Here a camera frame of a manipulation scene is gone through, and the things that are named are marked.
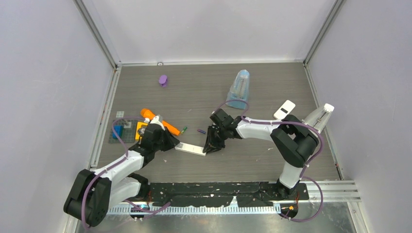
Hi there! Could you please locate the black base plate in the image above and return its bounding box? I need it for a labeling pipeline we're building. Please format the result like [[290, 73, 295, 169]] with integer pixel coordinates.
[[144, 182, 309, 207]]

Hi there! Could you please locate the purple cable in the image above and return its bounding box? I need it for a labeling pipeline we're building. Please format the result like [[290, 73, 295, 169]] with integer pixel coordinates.
[[215, 99, 324, 181], [80, 116, 149, 231]]

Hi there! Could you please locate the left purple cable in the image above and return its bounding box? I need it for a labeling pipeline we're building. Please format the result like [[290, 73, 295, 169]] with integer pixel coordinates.
[[80, 116, 149, 231]]

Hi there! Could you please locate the small white remote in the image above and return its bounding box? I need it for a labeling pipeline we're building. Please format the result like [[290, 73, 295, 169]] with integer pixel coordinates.
[[273, 100, 296, 120]]

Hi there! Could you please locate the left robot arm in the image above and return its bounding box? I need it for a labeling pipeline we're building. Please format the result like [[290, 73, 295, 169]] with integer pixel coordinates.
[[63, 123, 180, 228]]

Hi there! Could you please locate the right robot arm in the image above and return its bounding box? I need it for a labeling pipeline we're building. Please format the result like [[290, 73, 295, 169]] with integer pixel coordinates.
[[203, 109, 324, 199]]

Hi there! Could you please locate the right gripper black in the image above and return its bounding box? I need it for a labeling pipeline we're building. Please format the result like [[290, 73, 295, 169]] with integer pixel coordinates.
[[203, 126, 228, 154]]

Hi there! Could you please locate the blue lego brick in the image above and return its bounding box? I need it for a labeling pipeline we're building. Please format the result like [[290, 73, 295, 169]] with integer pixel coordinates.
[[112, 125, 124, 140]]

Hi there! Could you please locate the purple cap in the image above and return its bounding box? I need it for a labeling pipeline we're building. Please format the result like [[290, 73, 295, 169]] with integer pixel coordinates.
[[158, 75, 168, 87]]

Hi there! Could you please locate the yellow tape measure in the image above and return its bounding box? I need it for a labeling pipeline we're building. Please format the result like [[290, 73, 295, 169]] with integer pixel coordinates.
[[135, 121, 148, 141]]

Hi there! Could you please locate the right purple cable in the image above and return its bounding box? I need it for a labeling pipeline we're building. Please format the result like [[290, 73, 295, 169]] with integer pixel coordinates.
[[215, 99, 324, 181]]

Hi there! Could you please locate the white remote control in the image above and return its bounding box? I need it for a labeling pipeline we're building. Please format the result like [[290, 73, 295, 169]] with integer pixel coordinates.
[[174, 142, 206, 156]]

